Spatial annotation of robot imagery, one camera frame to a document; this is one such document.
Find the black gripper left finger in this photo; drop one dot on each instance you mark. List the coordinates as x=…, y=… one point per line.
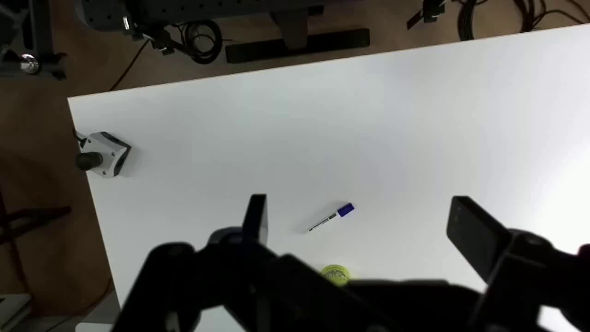
x=184, y=288

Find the green mug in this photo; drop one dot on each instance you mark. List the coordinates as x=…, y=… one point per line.
x=336, y=274

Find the blue capped white marker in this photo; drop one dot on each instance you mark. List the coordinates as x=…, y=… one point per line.
x=334, y=215

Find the black tripod stand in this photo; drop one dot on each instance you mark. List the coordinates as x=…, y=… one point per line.
x=30, y=47

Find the black and white small object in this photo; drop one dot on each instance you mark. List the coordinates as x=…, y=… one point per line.
x=103, y=154

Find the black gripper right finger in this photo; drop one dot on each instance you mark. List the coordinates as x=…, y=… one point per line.
x=527, y=277

